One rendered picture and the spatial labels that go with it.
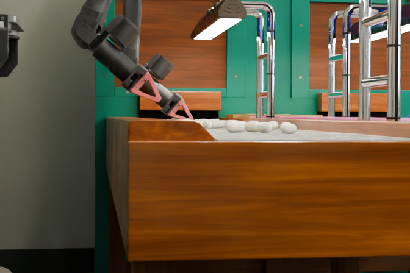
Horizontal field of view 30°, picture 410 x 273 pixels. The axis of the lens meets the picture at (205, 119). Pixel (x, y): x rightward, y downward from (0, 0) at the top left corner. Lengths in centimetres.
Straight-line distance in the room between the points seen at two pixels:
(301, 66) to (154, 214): 199
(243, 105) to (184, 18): 40
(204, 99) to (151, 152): 181
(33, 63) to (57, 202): 68
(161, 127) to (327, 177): 24
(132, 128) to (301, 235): 27
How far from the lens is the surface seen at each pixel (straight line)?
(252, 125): 151
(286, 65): 294
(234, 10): 211
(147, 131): 103
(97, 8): 196
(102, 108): 284
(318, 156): 105
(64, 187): 380
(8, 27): 217
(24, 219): 383
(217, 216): 103
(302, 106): 294
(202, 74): 288
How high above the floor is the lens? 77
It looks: level
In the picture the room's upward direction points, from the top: straight up
